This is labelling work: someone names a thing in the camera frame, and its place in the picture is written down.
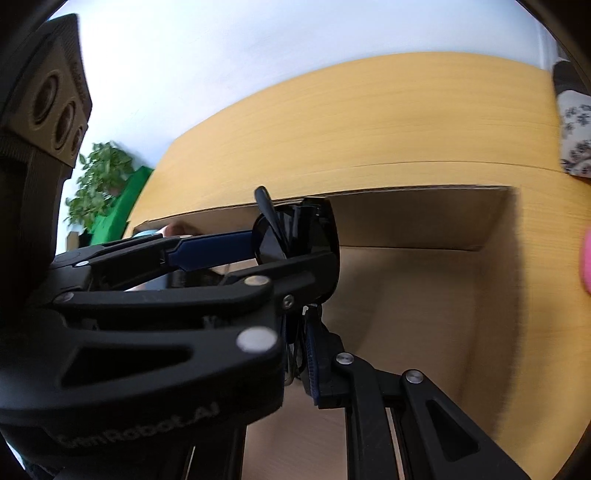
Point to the black sunglasses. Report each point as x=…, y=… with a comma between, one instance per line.
x=318, y=230

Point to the torn cardboard box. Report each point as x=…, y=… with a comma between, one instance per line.
x=415, y=314

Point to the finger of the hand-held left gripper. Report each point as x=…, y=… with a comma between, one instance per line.
x=207, y=249
x=161, y=323

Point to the teal plush toy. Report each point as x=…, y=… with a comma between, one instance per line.
x=148, y=233

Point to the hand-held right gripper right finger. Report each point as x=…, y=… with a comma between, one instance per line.
x=314, y=364

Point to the green potted plant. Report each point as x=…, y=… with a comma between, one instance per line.
x=99, y=180

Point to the paw print fabric item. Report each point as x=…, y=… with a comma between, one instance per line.
x=576, y=129

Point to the pink round toy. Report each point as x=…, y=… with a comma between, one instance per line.
x=586, y=263

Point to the green chair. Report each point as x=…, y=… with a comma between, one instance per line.
x=122, y=207

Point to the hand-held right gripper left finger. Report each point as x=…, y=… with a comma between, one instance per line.
x=221, y=461

